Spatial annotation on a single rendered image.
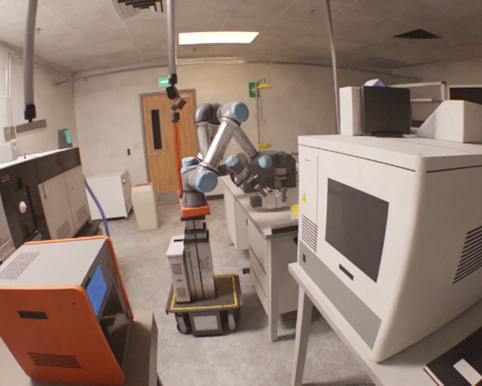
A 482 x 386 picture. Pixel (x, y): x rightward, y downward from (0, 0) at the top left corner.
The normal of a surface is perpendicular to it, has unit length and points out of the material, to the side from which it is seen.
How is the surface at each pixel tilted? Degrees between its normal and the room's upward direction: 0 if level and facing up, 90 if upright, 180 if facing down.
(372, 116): 90
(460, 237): 90
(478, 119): 90
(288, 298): 90
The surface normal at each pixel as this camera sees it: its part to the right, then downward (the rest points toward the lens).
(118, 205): 0.22, 0.25
